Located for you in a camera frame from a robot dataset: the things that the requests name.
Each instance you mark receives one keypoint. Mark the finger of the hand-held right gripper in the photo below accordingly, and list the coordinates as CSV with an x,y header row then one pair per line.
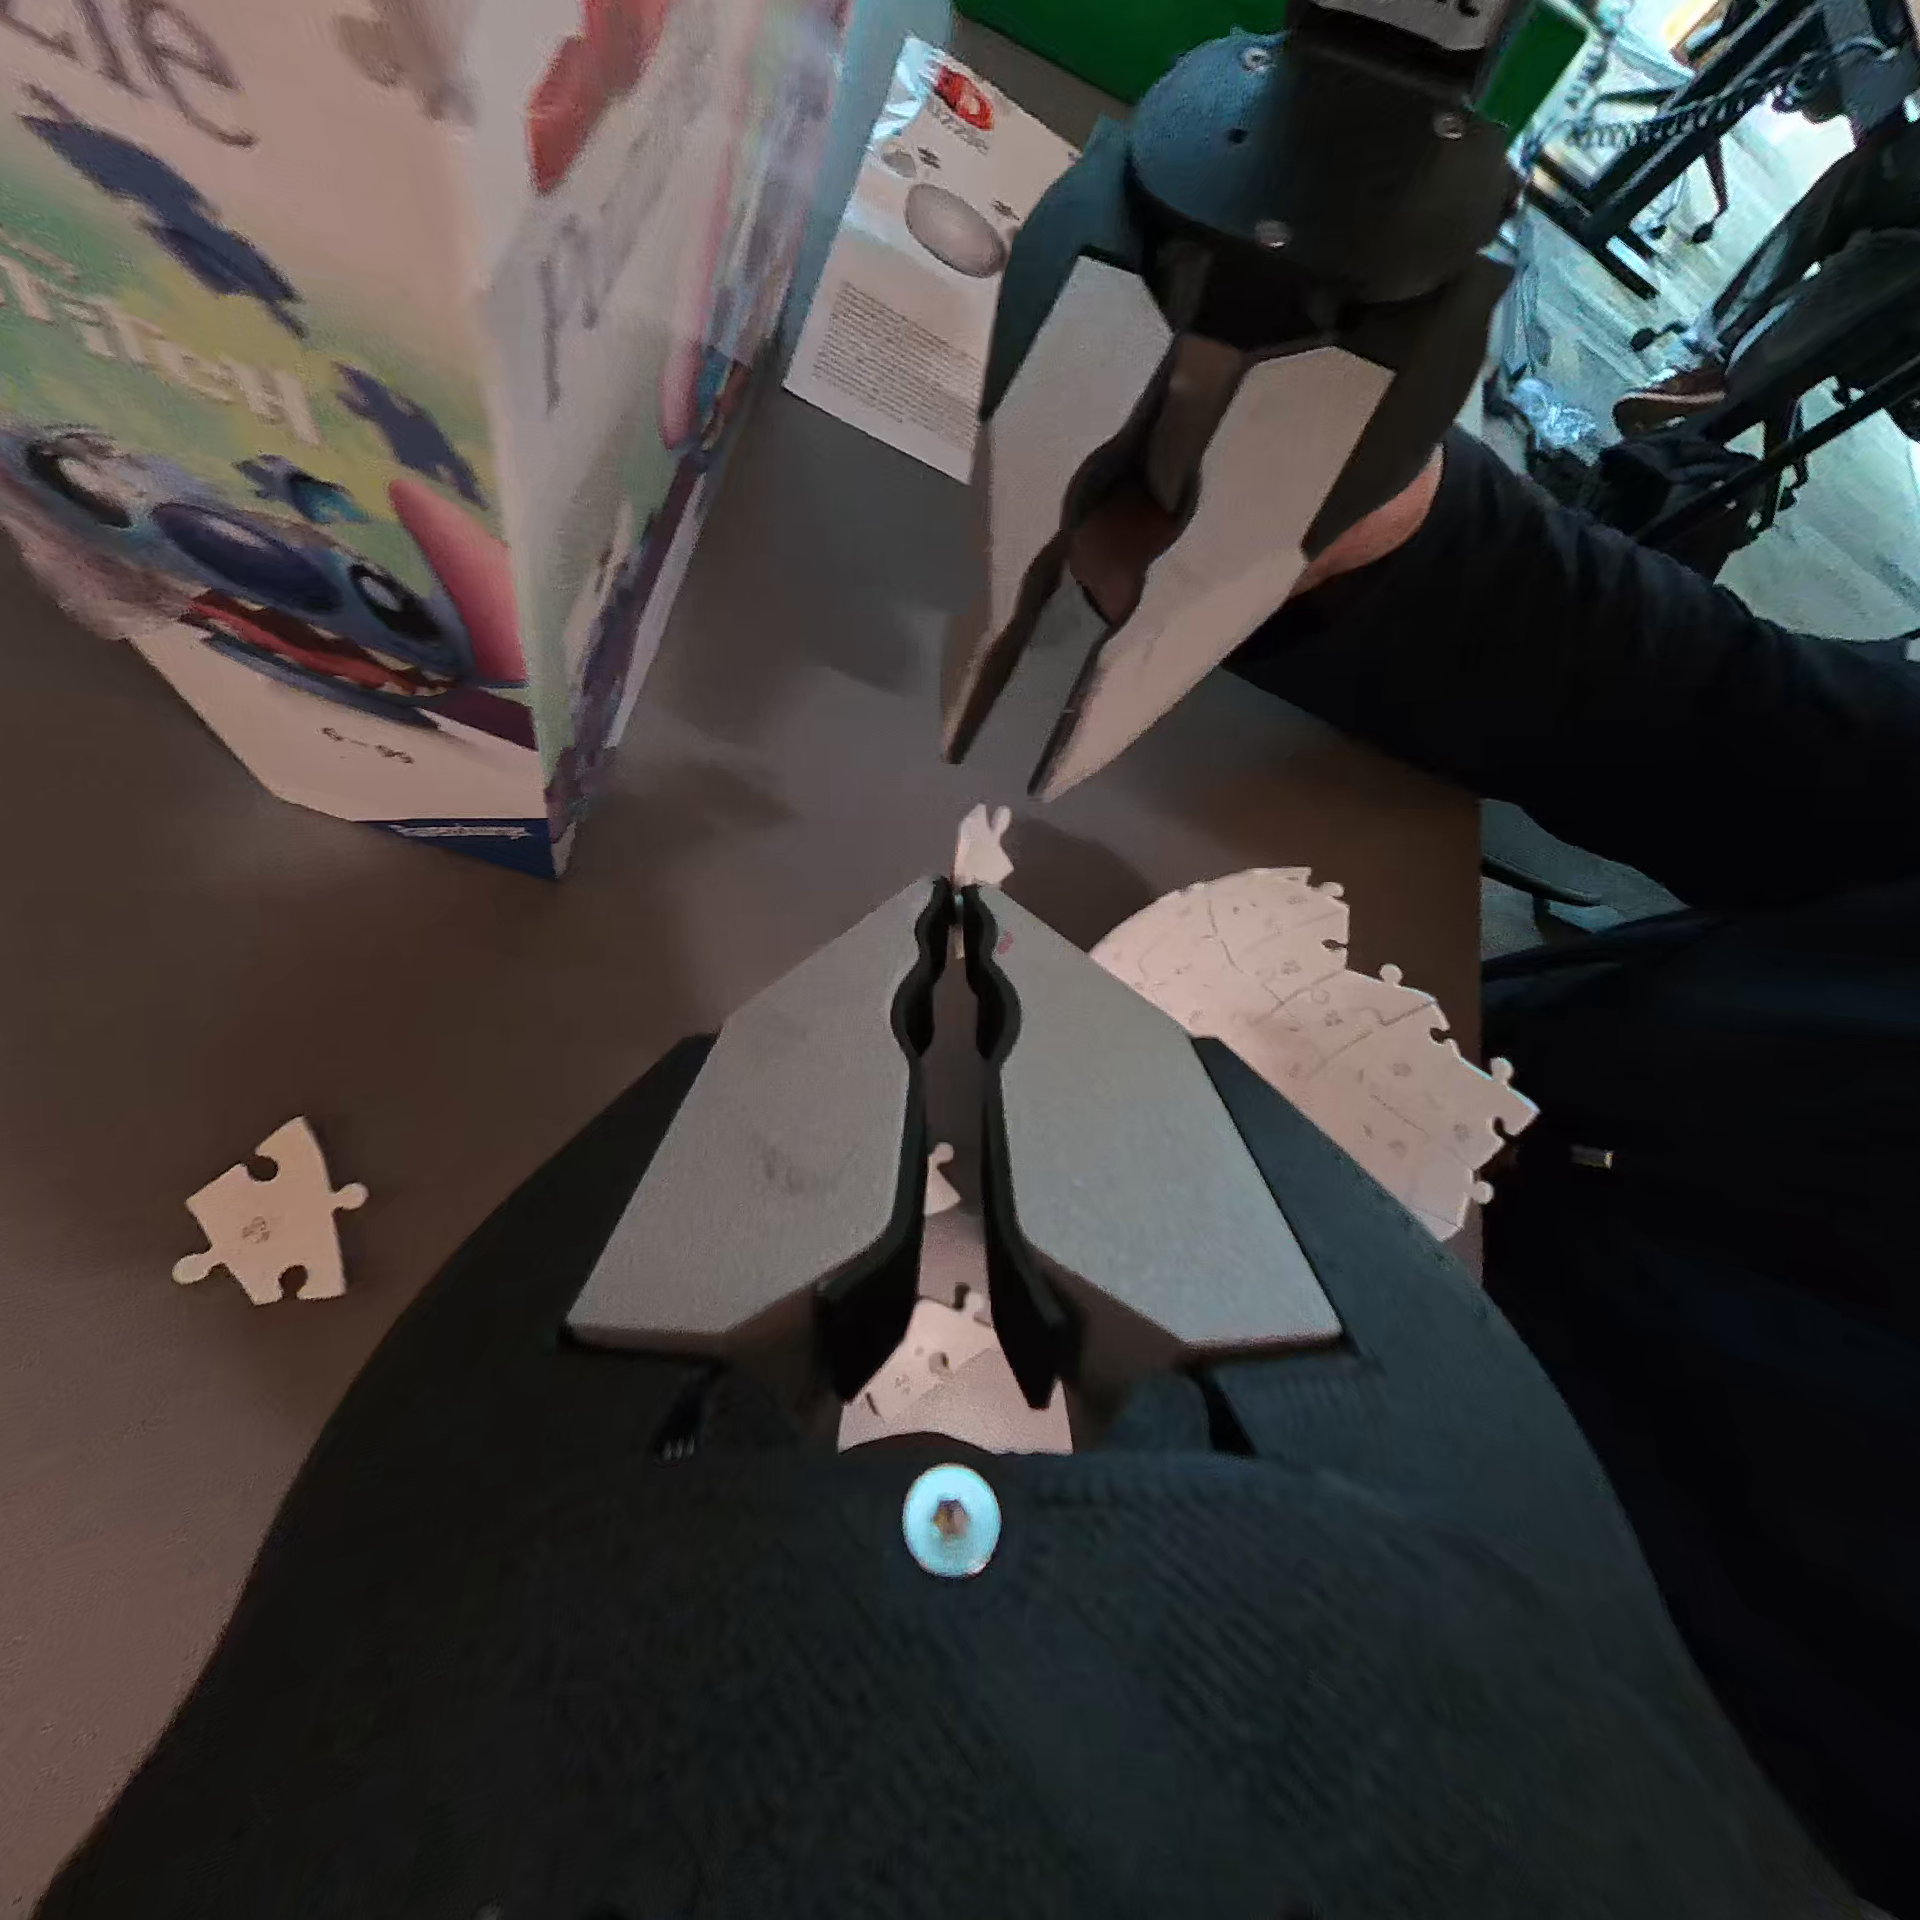
x,y
1277,482
1051,422

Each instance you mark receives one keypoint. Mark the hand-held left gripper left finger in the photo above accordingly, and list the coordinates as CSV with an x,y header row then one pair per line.
x,y
750,1186

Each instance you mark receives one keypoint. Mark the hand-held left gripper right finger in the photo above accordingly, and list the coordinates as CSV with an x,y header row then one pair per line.
x,y
1156,1186

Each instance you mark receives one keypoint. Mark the partly built puzzle ball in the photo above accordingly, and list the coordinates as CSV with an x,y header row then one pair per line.
x,y
1320,1021

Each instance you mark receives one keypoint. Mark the white backed puzzle piece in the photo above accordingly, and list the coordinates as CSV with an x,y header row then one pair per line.
x,y
923,1366
270,1215
983,845
941,1186

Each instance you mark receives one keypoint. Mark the person's right forearm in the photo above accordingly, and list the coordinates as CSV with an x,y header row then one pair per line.
x,y
1575,675

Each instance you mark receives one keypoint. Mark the cartoon print puzzle box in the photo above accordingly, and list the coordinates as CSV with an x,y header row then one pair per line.
x,y
301,225

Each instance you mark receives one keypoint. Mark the person's right hand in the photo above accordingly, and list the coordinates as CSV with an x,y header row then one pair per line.
x,y
1389,510

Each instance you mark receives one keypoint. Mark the white instruction leaflet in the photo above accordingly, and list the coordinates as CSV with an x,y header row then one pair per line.
x,y
902,330

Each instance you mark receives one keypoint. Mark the green panel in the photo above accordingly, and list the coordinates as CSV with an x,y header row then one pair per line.
x,y
1079,38

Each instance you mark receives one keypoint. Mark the grey office chair armrest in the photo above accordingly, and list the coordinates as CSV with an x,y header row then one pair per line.
x,y
1531,862

